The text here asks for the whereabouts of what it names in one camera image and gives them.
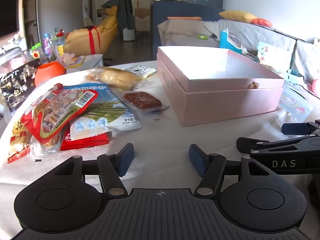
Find yellow mat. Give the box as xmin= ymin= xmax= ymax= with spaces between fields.
xmin=67 ymin=55 xmax=86 ymax=67

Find pink cardboard box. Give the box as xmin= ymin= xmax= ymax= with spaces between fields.
xmin=156 ymin=46 xmax=285 ymax=127

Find small clear packet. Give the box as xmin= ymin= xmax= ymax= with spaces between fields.
xmin=29 ymin=141 xmax=47 ymax=161

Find black television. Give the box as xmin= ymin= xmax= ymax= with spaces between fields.
xmin=0 ymin=0 xmax=21 ymax=38

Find cartoon pop-up card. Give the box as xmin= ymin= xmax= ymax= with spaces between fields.
xmin=256 ymin=42 xmax=292 ymax=75

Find blue white snack packet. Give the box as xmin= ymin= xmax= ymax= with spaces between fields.
xmin=62 ymin=82 xmax=143 ymax=141

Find orange cushion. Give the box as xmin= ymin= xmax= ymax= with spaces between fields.
xmin=251 ymin=18 xmax=273 ymax=27

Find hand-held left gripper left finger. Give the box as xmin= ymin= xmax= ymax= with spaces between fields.
xmin=51 ymin=143 xmax=135 ymax=197

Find black printed bag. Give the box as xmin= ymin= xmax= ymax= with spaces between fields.
xmin=0 ymin=60 xmax=41 ymax=113

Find red yellow snack packet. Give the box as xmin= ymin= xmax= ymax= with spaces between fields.
xmin=7 ymin=110 xmax=34 ymax=165

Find red barcode snack packet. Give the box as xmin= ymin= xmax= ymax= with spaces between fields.
xmin=21 ymin=89 xmax=98 ymax=145

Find cartoon sticker pack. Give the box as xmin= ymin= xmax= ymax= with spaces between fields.
xmin=277 ymin=83 xmax=315 ymax=123

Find blue cabinet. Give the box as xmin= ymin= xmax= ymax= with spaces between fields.
xmin=152 ymin=1 xmax=223 ymax=61

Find long bread clear packet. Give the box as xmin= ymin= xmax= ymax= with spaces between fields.
xmin=86 ymin=66 xmax=143 ymax=90

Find pink round toy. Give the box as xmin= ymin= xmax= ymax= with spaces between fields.
xmin=307 ymin=78 xmax=320 ymax=98

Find white low table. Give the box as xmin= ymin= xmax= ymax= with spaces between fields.
xmin=64 ymin=54 xmax=104 ymax=74

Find small white printed packet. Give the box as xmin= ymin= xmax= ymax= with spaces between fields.
xmin=124 ymin=65 xmax=157 ymax=78

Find yellow pillow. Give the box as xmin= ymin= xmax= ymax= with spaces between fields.
xmin=218 ymin=10 xmax=258 ymax=24

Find brown square snack packet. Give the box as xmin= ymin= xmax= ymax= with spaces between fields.
xmin=119 ymin=91 xmax=170 ymax=113

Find yellow armchair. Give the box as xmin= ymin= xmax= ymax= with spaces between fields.
xmin=63 ymin=5 xmax=118 ymax=56

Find beige dining chair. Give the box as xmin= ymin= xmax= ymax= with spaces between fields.
xmin=134 ymin=7 xmax=151 ymax=35

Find orange pumpkin container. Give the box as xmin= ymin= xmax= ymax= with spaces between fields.
xmin=34 ymin=62 xmax=67 ymax=87

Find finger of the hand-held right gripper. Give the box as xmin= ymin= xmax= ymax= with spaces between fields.
xmin=281 ymin=119 xmax=320 ymax=137
xmin=236 ymin=135 xmax=320 ymax=161

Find grey covered sofa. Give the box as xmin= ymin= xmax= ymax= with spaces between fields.
xmin=157 ymin=17 xmax=320 ymax=99

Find orange carrot toy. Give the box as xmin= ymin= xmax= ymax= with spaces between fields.
xmin=167 ymin=16 xmax=202 ymax=21

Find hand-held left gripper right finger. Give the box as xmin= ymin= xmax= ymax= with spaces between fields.
xmin=189 ymin=144 xmax=274 ymax=198

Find pink plush toy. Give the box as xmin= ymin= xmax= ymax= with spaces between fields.
xmin=58 ymin=52 xmax=77 ymax=66

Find red spicy strip packet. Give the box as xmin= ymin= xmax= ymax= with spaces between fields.
xmin=60 ymin=124 xmax=110 ymax=151

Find dark hanging coat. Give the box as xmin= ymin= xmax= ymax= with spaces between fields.
xmin=115 ymin=0 xmax=136 ymax=31

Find red ribbon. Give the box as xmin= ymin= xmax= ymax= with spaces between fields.
xmin=86 ymin=26 xmax=102 ymax=55

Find blue toy device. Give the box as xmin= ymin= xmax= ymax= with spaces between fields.
xmin=219 ymin=28 xmax=247 ymax=55

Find colourful bottles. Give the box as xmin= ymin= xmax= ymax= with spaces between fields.
xmin=42 ymin=29 xmax=66 ymax=58

